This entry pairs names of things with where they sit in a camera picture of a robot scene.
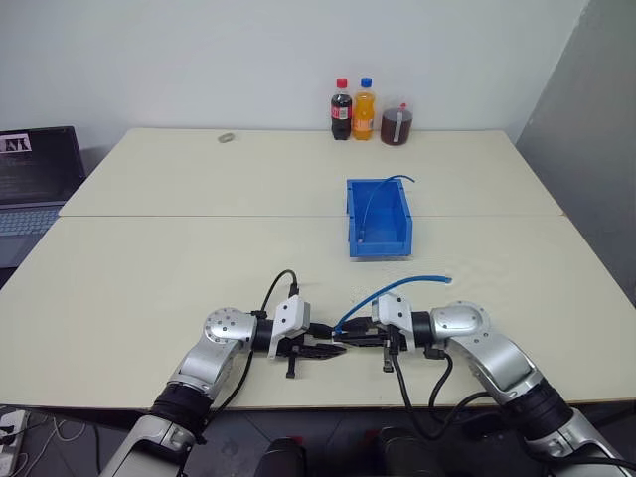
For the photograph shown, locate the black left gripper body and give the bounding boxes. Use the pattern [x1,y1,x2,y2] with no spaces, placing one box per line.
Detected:
[277,322,325,381]

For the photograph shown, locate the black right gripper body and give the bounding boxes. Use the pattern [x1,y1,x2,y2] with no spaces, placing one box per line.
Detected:
[364,317,399,374]

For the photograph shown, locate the blue plastic storage bin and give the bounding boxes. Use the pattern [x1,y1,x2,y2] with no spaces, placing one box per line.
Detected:
[345,177,415,261]

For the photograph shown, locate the dark rounded shape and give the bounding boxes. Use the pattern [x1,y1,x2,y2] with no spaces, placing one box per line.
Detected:
[373,425,444,477]
[259,436,308,477]

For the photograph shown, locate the jar of dark liquid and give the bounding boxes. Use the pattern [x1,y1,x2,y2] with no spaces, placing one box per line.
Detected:
[380,91,416,148]

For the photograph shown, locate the orange soda bottle blue cap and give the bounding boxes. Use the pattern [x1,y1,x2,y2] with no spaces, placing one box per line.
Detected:
[351,76,376,142]

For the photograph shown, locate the cola bottle red cap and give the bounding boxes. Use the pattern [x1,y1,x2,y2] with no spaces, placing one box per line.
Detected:
[328,77,355,142]

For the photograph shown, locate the white power strip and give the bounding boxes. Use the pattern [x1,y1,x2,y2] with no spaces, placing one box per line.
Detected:
[0,408,29,474]

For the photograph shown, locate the grey laptop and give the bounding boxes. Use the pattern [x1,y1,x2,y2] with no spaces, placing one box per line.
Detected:
[0,125,87,270]

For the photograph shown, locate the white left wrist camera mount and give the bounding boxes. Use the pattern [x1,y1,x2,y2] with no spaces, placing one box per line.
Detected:
[266,295,313,361]

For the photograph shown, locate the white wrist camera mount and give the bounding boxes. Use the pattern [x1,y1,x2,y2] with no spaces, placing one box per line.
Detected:
[370,292,414,352]
[266,295,313,361]

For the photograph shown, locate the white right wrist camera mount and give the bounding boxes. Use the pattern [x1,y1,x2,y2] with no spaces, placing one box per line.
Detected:
[370,292,414,352]

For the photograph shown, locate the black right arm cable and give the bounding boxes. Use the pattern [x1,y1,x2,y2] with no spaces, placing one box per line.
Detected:
[389,341,499,440]

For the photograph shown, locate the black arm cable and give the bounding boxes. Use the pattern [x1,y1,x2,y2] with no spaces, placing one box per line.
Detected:
[207,268,302,414]
[389,341,499,440]

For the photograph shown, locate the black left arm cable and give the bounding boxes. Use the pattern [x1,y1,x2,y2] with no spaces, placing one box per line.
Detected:
[207,268,302,414]

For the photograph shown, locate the thin blue cable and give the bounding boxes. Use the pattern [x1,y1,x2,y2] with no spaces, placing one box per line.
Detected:
[358,173,418,244]

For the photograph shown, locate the white floor cable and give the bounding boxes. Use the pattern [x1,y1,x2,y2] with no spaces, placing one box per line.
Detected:
[47,415,96,444]

